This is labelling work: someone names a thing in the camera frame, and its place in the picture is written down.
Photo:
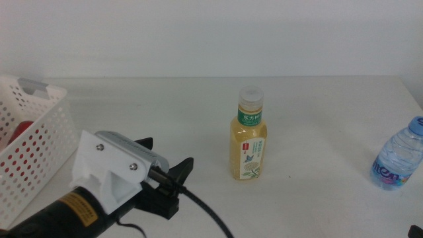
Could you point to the white perforated plastic basket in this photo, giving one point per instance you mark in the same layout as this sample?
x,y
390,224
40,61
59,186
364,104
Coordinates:
x,y
56,96

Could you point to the clear water bottle blue cap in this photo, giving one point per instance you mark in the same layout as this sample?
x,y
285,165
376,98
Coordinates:
x,y
396,158

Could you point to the yellow tea bottle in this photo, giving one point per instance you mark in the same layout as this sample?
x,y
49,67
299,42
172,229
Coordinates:
x,y
248,148

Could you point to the red soda can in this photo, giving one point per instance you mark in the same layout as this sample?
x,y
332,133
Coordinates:
x,y
21,128

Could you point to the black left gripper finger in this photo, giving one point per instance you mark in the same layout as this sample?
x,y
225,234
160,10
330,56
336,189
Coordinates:
x,y
146,142
181,172

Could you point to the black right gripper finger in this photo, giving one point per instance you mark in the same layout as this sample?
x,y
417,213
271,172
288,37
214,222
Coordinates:
x,y
416,232

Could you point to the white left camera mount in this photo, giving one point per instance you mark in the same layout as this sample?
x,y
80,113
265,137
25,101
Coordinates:
x,y
99,165

